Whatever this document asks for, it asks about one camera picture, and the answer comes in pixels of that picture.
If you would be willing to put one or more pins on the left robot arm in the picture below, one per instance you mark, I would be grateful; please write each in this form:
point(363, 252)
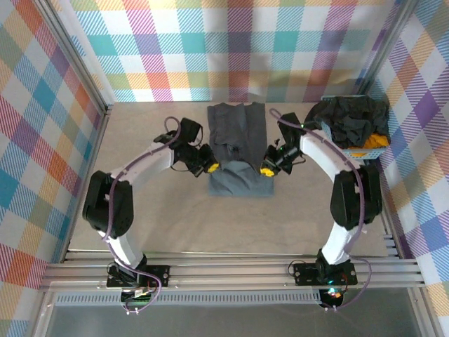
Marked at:
point(108, 203)

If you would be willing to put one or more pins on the grey metal panel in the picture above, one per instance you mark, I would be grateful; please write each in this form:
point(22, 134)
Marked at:
point(228, 321)

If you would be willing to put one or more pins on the orange t-shirt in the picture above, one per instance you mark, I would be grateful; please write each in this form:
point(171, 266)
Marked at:
point(377, 142)

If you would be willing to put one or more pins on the grey t-shirt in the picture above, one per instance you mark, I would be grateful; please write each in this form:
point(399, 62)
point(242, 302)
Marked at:
point(238, 126)

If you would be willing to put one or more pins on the blue plastic basket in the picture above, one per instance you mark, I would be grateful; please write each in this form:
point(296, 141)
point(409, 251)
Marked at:
point(365, 153)

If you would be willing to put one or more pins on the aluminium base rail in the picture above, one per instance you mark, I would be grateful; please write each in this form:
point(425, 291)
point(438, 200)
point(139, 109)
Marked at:
point(228, 272)

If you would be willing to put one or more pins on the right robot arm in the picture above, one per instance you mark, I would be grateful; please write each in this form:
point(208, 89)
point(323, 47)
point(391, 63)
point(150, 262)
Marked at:
point(354, 203)

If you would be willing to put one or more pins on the black t-shirt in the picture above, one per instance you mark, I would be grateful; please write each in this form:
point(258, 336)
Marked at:
point(350, 116)

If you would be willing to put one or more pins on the aluminium frame post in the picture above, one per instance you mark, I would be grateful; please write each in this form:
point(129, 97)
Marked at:
point(74, 52)
point(387, 42)

